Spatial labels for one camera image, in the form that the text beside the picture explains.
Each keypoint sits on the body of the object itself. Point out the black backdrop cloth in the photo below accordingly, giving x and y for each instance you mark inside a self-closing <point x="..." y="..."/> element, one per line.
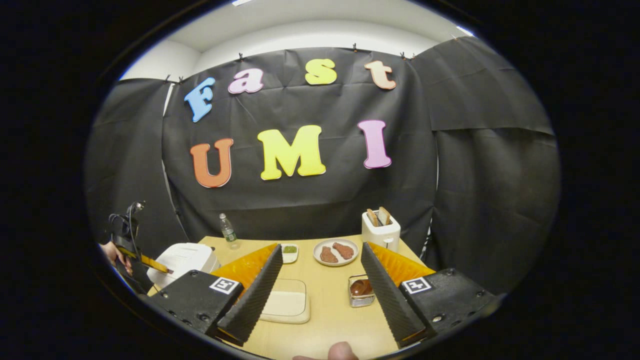
<point x="320" y="200"/>

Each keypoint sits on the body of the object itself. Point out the white toaster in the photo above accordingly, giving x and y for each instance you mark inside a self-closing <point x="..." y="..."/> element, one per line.
<point x="381" y="237"/>

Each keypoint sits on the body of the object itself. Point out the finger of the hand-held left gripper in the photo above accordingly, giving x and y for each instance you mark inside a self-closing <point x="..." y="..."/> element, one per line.
<point x="145" y="261"/>

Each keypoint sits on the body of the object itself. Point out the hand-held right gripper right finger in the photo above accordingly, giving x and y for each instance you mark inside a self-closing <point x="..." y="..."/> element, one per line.
<point x="387" y="295"/>

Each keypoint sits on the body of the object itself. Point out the white rice cooker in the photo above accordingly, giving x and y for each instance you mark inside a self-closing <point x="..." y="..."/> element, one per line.
<point x="187" y="257"/>

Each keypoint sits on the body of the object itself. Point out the ceiling light panel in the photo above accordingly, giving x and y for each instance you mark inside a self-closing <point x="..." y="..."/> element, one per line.
<point x="465" y="31"/>

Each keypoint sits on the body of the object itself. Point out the clear plastic water bottle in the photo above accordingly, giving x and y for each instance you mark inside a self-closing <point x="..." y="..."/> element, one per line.
<point x="228" y="232"/>

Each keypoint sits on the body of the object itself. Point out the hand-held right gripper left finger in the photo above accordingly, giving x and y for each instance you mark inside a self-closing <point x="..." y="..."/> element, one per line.
<point x="252" y="295"/>

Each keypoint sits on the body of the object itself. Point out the brown meat piece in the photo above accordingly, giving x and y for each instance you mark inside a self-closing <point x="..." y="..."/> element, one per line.
<point x="343" y="250"/>
<point x="328" y="255"/>

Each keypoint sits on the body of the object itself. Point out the toast slice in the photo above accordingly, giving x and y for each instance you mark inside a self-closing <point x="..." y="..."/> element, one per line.
<point x="384" y="215"/>
<point x="372" y="217"/>

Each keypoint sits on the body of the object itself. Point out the white divided bean dish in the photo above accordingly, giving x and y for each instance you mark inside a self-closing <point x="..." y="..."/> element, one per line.
<point x="290" y="255"/>

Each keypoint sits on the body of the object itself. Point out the clear box of rice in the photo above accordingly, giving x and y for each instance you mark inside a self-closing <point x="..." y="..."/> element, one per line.
<point x="285" y="302"/>

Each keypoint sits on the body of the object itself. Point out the round white plate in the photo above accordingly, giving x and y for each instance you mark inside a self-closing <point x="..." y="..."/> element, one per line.
<point x="320" y="242"/>

